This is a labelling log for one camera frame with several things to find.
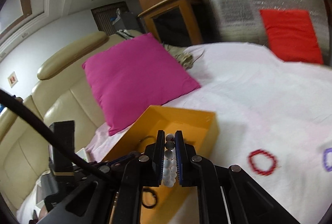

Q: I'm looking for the thin black hair tie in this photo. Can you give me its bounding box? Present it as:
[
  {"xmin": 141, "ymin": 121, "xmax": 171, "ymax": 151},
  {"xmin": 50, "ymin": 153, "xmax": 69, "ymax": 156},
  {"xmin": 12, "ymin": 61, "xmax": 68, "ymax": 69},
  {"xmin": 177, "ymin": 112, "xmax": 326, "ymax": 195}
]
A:
[{"xmin": 140, "ymin": 186, "xmax": 158, "ymax": 209}]

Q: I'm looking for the white bead bracelet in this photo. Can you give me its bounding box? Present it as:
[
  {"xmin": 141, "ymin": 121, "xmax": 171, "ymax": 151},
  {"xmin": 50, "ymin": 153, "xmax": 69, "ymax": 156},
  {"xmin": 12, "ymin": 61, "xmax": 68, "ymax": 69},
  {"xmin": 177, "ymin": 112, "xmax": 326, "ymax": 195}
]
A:
[{"xmin": 161, "ymin": 133, "xmax": 178, "ymax": 187}]

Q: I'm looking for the silver metal bangle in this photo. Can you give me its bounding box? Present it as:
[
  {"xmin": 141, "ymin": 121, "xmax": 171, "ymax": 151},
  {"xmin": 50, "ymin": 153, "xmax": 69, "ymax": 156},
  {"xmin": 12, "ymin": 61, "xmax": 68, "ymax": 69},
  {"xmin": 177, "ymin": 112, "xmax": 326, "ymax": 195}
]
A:
[{"xmin": 137, "ymin": 136, "xmax": 156, "ymax": 152}]

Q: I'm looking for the orange cardboard box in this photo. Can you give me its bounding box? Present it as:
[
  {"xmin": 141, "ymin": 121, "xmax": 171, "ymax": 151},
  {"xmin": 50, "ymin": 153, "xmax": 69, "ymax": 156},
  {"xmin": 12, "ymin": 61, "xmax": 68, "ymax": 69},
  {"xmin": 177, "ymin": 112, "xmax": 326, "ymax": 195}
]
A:
[{"xmin": 104, "ymin": 105, "xmax": 219, "ymax": 223}]

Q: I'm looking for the beige leather headboard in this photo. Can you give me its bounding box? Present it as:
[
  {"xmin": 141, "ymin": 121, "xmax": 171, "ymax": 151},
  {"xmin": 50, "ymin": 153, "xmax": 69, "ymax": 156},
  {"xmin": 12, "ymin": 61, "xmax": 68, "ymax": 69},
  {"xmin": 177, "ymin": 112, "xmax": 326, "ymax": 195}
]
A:
[{"xmin": 0, "ymin": 29, "xmax": 146, "ymax": 210}]

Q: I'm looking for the magenta pillow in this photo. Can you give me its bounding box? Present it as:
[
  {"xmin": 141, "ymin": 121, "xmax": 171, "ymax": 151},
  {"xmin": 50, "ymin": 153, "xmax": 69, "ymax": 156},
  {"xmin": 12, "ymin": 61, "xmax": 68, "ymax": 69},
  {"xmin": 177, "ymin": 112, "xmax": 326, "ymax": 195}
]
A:
[{"xmin": 82, "ymin": 33, "xmax": 201, "ymax": 136}]

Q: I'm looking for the pink white towel cover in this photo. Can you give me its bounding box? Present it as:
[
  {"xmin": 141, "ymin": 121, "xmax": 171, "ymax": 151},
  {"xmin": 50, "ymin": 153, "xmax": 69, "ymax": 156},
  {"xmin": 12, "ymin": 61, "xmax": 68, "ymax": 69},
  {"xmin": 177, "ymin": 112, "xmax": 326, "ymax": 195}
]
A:
[{"xmin": 15, "ymin": 41, "xmax": 332, "ymax": 224}]

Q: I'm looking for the beige crumpled cloth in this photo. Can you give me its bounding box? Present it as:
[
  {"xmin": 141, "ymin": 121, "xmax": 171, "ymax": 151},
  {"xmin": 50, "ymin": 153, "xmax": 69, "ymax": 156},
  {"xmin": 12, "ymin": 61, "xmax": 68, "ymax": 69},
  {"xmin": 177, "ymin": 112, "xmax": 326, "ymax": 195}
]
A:
[{"xmin": 162, "ymin": 44, "xmax": 204, "ymax": 70}]

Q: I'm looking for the wooden side cabinet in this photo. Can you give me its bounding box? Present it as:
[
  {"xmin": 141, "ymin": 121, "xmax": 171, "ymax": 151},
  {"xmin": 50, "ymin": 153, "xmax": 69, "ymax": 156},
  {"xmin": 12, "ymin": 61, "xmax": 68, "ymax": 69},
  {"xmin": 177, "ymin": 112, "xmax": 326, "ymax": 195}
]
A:
[{"xmin": 117, "ymin": 0, "xmax": 208, "ymax": 46}]

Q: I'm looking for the red pillow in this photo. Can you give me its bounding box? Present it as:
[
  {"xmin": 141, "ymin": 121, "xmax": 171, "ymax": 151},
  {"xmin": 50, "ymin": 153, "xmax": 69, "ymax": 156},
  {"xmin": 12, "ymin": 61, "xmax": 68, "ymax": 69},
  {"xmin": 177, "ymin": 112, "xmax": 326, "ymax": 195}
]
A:
[{"xmin": 259, "ymin": 9, "xmax": 323, "ymax": 65}]

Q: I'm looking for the red bead bracelet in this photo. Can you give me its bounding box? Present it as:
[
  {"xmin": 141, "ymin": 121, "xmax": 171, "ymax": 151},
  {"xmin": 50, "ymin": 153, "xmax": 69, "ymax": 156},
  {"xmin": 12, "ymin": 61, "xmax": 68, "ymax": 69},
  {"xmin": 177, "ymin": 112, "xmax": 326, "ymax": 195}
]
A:
[{"xmin": 247, "ymin": 149, "xmax": 278, "ymax": 176}]

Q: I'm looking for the black cable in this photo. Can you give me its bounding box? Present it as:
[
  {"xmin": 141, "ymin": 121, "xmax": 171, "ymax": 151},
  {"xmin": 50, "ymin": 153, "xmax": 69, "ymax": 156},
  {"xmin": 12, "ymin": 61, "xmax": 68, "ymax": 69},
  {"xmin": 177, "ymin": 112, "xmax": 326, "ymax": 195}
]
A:
[{"xmin": 0, "ymin": 88, "xmax": 105, "ymax": 178}]

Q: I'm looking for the purple bead bracelet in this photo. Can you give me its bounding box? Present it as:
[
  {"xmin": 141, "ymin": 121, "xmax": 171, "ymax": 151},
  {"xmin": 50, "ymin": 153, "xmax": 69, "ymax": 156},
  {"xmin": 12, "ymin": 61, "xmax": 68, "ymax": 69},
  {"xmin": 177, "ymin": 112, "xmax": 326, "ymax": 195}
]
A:
[{"xmin": 322, "ymin": 147, "xmax": 332, "ymax": 172}]

